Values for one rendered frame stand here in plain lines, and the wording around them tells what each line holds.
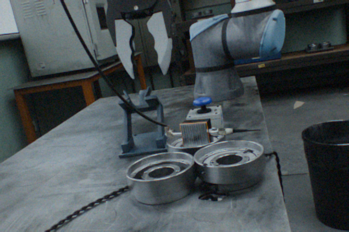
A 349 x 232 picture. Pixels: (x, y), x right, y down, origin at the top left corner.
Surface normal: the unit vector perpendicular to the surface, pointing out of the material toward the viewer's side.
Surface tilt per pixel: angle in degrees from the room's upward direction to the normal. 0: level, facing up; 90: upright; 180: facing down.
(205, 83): 73
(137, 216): 0
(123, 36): 82
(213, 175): 90
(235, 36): 77
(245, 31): 90
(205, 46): 90
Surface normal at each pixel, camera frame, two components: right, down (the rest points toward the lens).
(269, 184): -0.18, -0.95
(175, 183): 0.39, 0.16
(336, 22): -0.16, 0.27
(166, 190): 0.14, 0.22
